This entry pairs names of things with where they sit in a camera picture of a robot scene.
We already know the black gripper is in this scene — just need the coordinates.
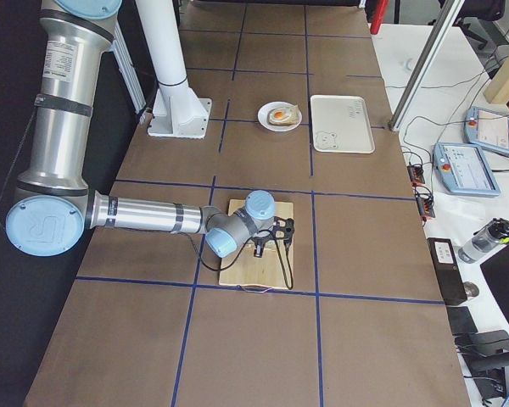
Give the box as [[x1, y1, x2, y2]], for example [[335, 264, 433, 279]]
[[251, 234, 273, 258]]

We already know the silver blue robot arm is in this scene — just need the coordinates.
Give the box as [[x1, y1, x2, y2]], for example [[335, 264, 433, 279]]
[[5, 1, 277, 257]]

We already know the white round plate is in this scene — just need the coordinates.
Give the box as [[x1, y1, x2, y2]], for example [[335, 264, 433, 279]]
[[258, 101, 302, 132]]

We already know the bread slice under egg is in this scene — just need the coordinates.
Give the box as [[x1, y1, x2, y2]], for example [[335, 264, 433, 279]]
[[267, 105, 301, 126]]

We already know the wooden cutting board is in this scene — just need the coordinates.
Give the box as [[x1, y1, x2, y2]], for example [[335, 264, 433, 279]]
[[218, 199, 294, 289]]

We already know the fried egg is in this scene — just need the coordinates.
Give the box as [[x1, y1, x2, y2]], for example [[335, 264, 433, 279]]
[[269, 108, 290, 121]]

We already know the white bear tray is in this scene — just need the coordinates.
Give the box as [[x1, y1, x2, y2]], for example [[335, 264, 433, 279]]
[[310, 95, 375, 154]]

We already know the white pillar with base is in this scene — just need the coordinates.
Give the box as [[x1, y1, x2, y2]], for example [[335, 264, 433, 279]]
[[136, 0, 212, 139]]

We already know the near orange black adapter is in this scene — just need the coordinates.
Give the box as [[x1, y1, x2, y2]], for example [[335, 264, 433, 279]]
[[415, 192, 435, 221]]

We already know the orange black adapter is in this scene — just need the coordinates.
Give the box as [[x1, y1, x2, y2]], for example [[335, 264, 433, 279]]
[[415, 192, 435, 221], [406, 164, 425, 187]]

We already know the far orange black adapter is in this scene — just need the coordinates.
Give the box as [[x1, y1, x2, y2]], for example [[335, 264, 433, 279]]
[[406, 164, 425, 187]]

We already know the black box with label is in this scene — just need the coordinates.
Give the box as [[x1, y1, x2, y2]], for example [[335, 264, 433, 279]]
[[427, 237, 467, 306]]

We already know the near blue teach pendant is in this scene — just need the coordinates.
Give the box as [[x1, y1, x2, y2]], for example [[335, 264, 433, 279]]
[[433, 142, 501, 198]]

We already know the blue teach pendant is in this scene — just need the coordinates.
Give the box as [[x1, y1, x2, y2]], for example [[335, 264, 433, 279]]
[[464, 106, 509, 156], [433, 142, 501, 198]]

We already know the clear water bottle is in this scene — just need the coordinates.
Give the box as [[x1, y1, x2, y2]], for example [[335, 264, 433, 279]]
[[458, 218, 509, 264]]

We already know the black stand base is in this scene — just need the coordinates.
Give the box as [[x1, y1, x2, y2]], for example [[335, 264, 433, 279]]
[[455, 330, 509, 384]]

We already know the far blue teach pendant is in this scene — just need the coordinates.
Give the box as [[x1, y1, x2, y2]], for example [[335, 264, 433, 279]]
[[464, 106, 509, 156]]

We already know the red object at back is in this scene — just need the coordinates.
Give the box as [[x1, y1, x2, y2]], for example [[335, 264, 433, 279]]
[[370, 0, 389, 35]]

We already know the black office chair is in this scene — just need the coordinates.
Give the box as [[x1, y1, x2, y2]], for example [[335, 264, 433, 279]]
[[453, 0, 506, 51]]

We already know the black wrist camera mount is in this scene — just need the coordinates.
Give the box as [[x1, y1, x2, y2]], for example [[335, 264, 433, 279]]
[[272, 216, 294, 241]]

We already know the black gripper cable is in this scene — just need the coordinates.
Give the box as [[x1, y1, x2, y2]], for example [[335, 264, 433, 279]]
[[188, 215, 296, 291]]

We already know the aluminium frame post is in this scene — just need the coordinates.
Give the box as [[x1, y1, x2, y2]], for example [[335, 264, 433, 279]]
[[389, 0, 465, 131]]

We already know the aluminium rail behind pillar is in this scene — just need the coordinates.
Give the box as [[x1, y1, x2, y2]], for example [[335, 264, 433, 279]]
[[110, 23, 145, 114]]

